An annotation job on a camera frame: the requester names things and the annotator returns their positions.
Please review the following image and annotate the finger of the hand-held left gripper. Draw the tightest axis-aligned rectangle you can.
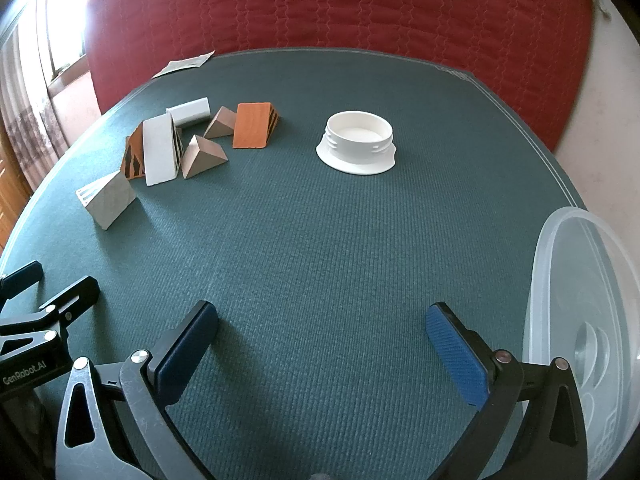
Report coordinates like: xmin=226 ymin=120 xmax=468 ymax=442
xmin=0 ymin=260 xmax=45 ymax=306
xmin=0 ymin=276 xmax=100 ymax=356

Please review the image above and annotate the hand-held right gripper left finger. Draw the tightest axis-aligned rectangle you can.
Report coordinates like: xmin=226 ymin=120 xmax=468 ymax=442
xmin=54 ymin=300 xmax=221 ymax=480

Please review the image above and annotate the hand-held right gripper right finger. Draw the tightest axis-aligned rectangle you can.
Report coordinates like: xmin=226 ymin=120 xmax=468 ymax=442
xmin=425 ymin=302 xmax=588 ymax=480

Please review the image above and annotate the grey wedge block striped side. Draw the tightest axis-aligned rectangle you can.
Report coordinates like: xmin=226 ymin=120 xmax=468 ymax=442
xmin=75 ymin=170 xmax=137 ymax=231

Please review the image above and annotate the clear plastic basin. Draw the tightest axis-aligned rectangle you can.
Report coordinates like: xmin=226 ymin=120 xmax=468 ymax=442
xmin=522 ymin=206 xmax=640 ymax=480

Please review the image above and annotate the orange black striped wedge block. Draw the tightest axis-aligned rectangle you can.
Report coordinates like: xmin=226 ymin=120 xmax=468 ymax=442
xmin=121 ymin=125 xmax=148 ymax=181

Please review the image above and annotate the large white wedge block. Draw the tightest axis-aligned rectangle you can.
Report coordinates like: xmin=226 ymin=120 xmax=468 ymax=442
xmin=141 ymin=112 xmax=183 ymax=187

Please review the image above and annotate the tan wedge block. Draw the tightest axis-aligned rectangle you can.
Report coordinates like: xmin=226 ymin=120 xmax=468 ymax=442
xmin=180 ymin=135 xmax=228 ymax=181
xmin=202 ymin=106 xmax=238 ymax=140

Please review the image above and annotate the white rectangular block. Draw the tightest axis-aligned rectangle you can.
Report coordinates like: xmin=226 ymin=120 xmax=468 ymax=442
xmin=166 ymin=97 xmax=211 ymax=128

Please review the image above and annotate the wooden cabinet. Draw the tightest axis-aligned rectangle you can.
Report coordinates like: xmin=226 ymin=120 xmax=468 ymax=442
xmin=0 ymin=130 xmax=36 ymax=231

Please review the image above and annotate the patterned curtain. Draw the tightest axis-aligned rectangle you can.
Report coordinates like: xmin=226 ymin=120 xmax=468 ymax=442
xmin=0 ymin=5 xmax=66 ymax=191

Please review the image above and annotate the green table mat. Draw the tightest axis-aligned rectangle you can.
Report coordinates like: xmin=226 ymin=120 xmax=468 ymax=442
xmin=0 ymin=47 xmax=588 ymax=480

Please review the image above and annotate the white paper slip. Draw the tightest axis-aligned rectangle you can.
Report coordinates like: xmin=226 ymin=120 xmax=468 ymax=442
xmin=152 ymin=51 xmax=216 ymax=79

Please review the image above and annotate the bright window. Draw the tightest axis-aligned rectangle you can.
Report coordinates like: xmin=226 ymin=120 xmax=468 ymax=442
xmin=30 ymin=0 xmax=101 ymax=81

